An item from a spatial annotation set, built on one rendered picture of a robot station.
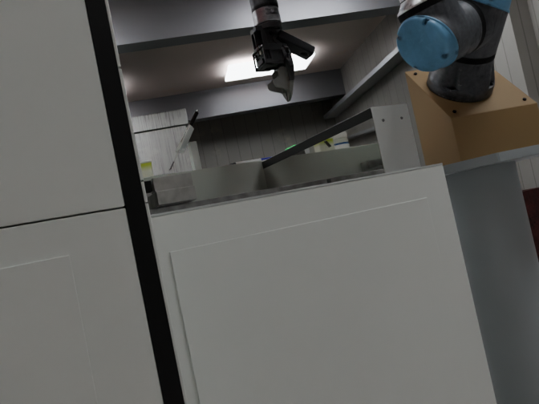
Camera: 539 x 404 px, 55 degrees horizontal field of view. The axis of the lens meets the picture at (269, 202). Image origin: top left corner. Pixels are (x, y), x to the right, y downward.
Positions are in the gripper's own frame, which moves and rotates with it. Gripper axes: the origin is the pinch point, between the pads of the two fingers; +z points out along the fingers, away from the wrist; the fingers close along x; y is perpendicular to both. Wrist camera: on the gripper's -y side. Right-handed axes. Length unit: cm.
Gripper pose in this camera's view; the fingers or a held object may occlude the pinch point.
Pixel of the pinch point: (290, 96)
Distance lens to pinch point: 146.5
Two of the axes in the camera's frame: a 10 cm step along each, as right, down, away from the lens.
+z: 2.1, 9.8, -0.5
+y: -8.9, 1.7, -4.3
